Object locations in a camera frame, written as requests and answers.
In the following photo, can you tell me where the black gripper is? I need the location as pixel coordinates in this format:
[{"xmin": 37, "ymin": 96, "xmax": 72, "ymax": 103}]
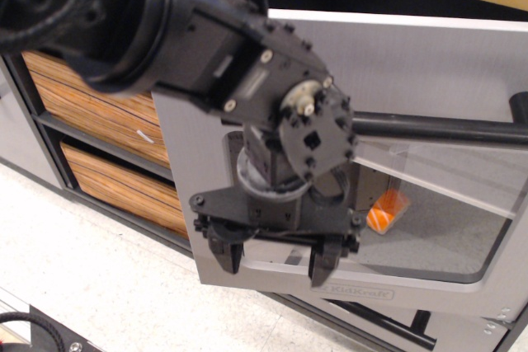
[{"xmin": 189, "ymin": 186, "xmax": 361, "ymax": 288}]

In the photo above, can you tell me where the black braided cable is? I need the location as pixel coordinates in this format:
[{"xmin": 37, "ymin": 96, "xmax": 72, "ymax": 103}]
[{"xmin": 0, "ymin": 313, "xmax": 73, "ymax": 352}]

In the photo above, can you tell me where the lower wood pattern bin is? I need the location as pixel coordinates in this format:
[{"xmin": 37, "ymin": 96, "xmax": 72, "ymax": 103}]
[{"xmin": 60, "ymin": 141, "xmax": 188, "ymax": 238}]

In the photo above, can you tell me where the upper wood pattern bin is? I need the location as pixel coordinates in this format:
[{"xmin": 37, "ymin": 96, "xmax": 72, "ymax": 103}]
[{"xmin": 22, "ymin": 52, "xmax": 170, "ymax": 168}]

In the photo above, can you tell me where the wood pattern bin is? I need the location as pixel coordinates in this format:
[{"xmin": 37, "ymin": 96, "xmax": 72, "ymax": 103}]
[
  {"xmin": 60, "ymin": 141, "xmax": 188, "ymax": 238},
  {"xmin": 22, "ymin": 52, "xmax": 170, "ymax": 168}
]

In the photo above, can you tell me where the black oven door handle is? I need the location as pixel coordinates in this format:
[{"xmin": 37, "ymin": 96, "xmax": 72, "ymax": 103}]
[{"xmin": 352, "ymin": 92, "xmax": 527, "ymax": 149}]

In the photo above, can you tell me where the grey bottom drawer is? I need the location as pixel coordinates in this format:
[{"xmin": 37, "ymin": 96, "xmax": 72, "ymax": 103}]
[{"xmin": 266, "ymin": 293, "xmax": 510, "ymax": 351}]

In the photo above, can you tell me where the grey toy oven door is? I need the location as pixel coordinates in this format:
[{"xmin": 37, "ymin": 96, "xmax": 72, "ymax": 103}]
[{"xmin": 152, "ymin": 8, "xmax": 528, "ymax": 322}]

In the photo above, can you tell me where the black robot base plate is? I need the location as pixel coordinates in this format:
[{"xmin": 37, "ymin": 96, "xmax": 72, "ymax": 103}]
[{"xmin": 29, "ymin": 306, "xmax": 101, "ymax": 352}]

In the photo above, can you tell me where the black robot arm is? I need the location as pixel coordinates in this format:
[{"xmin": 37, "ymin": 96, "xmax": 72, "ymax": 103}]
[{"xmin": 1, "ymin": 0, "xmax": 359, "ymax": 287}]

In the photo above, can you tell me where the dark grey shelf frame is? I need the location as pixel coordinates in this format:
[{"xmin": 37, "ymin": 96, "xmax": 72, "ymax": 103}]
[{"xmin": 2, "ymin": 55, "xmax": 192, "ymax": 256}]

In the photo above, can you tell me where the black drawer handle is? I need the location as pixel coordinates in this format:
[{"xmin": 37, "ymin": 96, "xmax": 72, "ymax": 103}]
[{"xmin": 328, "ymin": 299, "xmax": 436, "ymax": 351}]

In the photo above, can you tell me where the clear oven shelf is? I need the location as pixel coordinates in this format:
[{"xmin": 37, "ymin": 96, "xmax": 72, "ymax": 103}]
[{"xmin": 355, "ymin": 139, "xmax": 527, "ymax": 218}]

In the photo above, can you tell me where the orange salmon sushi toy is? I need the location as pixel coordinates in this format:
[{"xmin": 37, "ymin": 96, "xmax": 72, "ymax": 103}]
[{"xmin": 366, "ymin": 189, "xmax": 411, "ymax": 235}]

